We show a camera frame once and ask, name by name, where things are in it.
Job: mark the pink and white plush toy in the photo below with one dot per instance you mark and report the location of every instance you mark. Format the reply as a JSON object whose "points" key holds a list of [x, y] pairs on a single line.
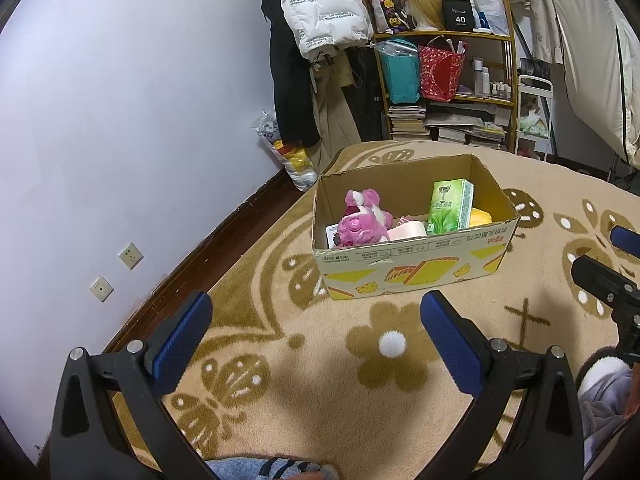
{"points": [[362, 220]]}

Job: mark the black hanging pants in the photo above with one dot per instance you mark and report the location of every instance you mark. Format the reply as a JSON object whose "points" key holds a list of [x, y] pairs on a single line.
{"points": [[367, 95]]}

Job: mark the row of white cosmetic bottles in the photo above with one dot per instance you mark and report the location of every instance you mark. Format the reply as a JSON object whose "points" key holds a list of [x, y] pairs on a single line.
{"points": [[492, 85]]}

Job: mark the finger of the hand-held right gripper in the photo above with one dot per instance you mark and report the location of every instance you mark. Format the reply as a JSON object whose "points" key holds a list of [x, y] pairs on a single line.
{"points": [[627, 238], [597, 277]]}

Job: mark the person's blue denim leg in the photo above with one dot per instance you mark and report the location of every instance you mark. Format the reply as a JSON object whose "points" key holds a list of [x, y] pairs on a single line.
{"points": [[605, 410], [270, 467]]}

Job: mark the beige patterned rug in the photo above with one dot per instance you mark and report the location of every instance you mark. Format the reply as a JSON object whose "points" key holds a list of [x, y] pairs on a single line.
{"points": [[310, 360]]}

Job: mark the white wall socket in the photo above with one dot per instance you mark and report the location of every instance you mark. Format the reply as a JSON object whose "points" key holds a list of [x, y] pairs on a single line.
{"points": [[130, 255], [101, 288]]}

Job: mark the yellow plush pouch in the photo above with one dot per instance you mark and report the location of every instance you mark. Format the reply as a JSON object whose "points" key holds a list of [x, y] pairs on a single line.
{"points": [[480, 217]]}

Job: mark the stack of books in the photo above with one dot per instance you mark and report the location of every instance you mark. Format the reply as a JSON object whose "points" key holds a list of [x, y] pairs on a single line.
{"points": [[406, 122]]}

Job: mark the white softbox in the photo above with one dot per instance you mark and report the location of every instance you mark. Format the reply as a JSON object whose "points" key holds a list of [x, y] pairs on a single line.
{"points": [[595, 60]]}

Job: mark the green tissue pack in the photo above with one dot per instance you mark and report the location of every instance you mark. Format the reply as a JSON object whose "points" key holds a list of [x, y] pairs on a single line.
{"points": [[447, 205]]}

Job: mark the red patterned gift bag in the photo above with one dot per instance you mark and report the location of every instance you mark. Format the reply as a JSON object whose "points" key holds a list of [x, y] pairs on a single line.
{"points": [[440, 72]]}

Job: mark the teal shopping bag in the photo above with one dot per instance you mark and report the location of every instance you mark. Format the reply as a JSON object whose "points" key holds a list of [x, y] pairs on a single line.
{"points": [[400, 77]]}

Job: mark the brown and white fuzzy slipper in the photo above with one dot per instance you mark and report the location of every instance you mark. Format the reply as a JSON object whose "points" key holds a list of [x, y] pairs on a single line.
{"points": [[602, 367]]}

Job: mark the pile of magazines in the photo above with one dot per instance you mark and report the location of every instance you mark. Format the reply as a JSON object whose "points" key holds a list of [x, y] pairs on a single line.
{"points": [[467, 130]]}

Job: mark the blond wig on stand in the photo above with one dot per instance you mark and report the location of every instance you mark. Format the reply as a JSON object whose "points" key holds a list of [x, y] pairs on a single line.
{"points": [[422, 2]]}

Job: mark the black square box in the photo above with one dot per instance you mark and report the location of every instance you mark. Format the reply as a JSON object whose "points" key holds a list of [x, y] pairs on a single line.
{"points": [[458, 14]]}

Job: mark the wooden storage shelf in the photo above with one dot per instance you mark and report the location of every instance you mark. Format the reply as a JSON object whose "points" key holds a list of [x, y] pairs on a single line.
{"points": [[510, 50]]}

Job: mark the small white packet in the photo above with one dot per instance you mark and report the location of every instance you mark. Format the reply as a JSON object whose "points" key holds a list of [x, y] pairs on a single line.
{"points": [[332, 235]]}

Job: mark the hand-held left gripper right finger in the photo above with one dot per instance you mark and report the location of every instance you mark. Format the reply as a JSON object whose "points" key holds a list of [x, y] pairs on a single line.
{"points": [[450, 345]]}

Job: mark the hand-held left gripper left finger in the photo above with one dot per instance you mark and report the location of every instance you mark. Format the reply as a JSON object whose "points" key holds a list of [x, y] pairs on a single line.
{"points": [[180, 345]]}

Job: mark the black hanging coat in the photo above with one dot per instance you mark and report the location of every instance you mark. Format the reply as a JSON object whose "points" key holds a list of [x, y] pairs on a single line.
{"points": [[290, 85]]}

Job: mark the printed cardboard box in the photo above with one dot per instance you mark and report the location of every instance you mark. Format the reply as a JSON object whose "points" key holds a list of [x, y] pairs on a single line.
{"points": [[415, 265]]}

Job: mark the beige hanging garment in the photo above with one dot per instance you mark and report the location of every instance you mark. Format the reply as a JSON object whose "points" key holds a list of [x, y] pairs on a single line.
{"points": [[335, 110]]}

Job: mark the white puffer jacket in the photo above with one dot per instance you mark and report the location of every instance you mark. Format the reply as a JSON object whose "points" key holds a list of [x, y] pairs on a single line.
{"points": [[322, 7]]}

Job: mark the dark patterned bag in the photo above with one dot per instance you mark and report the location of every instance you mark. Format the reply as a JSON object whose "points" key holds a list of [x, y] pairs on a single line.
{"points": [[385, 5]]}

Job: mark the filled clear plastic bag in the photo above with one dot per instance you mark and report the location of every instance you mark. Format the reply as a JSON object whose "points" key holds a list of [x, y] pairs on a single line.
{"points": [[292, 160]]}

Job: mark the white trolley cart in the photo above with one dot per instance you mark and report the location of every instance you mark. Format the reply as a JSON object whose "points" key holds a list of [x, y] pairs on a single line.
{"points": [[534, 120]]}

